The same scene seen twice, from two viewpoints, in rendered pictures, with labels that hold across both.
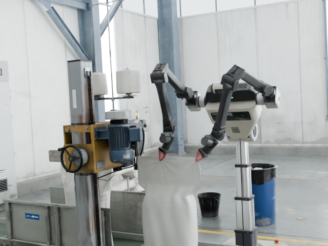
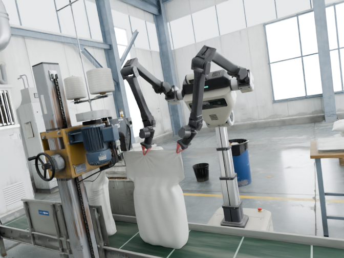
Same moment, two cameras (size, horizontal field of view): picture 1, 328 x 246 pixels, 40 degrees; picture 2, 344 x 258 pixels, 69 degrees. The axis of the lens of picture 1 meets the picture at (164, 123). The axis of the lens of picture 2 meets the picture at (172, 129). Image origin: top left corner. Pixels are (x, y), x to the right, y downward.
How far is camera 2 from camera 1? 1.41 m
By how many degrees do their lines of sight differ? 3
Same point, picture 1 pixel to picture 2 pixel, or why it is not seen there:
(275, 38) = (234, 55)
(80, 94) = (48, 99)
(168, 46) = (167, 68)
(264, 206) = (242, 171)
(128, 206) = (128, 192)
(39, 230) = (50, 224)
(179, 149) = not seen: hidden behind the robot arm
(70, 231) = not seen: hidden behind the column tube
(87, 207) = (71, 212)
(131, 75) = (100, 73)
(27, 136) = not seen: hidden behind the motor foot
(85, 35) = (111, 66)
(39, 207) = (47, 205)
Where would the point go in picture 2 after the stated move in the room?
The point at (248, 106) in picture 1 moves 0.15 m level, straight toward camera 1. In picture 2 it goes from (223, 93) to (223, 92)
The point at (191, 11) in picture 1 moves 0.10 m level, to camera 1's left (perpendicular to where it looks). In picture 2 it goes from (179, 44) to (177, 45)
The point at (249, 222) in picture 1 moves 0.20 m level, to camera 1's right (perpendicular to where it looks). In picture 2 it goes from (234, 198) to (258, 195)
